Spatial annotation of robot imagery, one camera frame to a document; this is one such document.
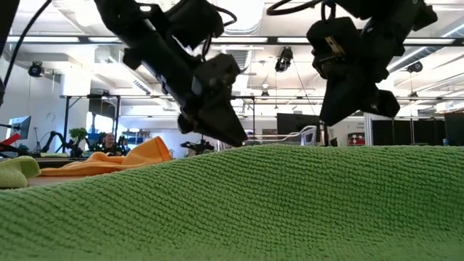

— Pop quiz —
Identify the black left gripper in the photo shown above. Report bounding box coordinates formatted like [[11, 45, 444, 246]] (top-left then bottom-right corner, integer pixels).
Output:
[[161, 72, 250, 149]]

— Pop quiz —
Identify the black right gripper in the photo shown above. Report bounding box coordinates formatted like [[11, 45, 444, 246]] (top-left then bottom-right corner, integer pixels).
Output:
[[319, 20, 406, 127]]

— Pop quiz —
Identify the orange microfiber towel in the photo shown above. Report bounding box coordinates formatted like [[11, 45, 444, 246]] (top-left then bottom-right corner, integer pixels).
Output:
[[38, 136, 175, 178]]

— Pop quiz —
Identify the lime green microfiber towel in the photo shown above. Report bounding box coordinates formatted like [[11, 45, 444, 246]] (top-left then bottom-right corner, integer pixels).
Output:
[[0, 155, 41, 190]]

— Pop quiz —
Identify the red shelf unit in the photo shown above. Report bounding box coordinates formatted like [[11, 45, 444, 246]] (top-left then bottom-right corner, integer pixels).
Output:
[[347, 132, 366, 147]]

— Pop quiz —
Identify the clear plastic bin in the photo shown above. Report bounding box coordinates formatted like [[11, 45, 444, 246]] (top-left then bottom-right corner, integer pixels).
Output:
[[243, 125, 319, 147]]

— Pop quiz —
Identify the black television screen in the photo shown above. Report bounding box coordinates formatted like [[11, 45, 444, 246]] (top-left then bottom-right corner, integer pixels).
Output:
[[276, 112, 322, 136]]

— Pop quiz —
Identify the black partition panel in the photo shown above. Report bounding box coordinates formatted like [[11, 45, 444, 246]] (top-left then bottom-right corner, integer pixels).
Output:
[[444, 112, 464, 147], [371, 118, 447, 147]]

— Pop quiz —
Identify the long ceiling light strip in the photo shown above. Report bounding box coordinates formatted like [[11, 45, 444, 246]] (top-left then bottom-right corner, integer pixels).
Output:
[[0, 35, 464, 47]]

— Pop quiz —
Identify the person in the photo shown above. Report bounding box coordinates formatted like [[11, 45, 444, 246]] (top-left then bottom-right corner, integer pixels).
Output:
[[102, 132, 119, 155]]

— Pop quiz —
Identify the green potted plant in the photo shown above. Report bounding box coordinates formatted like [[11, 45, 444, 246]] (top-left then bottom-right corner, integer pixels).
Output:
[[68, 127, 90, 157]]

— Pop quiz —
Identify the silver computer monitor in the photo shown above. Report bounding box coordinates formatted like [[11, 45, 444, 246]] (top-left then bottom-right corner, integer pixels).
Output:
[[5, 115, 33, 141]]

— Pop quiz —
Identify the red flat object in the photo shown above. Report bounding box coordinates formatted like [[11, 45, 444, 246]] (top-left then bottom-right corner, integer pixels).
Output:
[[0, 133, 22, 146]]

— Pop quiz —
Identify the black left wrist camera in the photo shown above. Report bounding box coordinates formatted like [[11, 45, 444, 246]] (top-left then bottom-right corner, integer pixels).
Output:
[[194, 53, 243, 99]]

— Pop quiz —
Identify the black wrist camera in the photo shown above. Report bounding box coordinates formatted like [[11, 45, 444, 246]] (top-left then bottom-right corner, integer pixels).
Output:
[[306, 16, 364, 80], [194, 53, 243, 99]]

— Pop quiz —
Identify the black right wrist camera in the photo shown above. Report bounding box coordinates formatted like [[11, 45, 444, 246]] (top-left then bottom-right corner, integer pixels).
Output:
[[306, 16, 364, 80]]

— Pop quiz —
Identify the black ceiling-mounted camera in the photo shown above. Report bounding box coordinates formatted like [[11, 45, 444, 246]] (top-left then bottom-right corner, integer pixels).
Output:
[[406, 60, 424, 74], [274, 46, 294, 73], [28, 61, 45, 78]]

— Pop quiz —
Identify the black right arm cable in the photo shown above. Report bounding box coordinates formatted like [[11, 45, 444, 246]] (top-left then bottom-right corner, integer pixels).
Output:
[[266, 0, 338, 21]]

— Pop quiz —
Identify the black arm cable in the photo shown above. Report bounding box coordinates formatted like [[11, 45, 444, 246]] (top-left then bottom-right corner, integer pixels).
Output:
[[266, 0, 338, 21], [1, 0, 54, 88]]

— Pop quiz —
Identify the silver ceiling air duct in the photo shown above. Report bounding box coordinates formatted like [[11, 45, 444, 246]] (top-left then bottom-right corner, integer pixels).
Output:
[[220, 0, 268, 37]]

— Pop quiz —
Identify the black metal stand frame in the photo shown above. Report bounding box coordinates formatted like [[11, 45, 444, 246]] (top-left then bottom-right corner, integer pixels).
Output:
[[59, 93, 123, 155]]

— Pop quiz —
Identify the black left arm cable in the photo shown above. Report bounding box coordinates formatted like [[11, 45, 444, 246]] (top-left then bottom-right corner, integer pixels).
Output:
[[1, 0, 54, 88]]

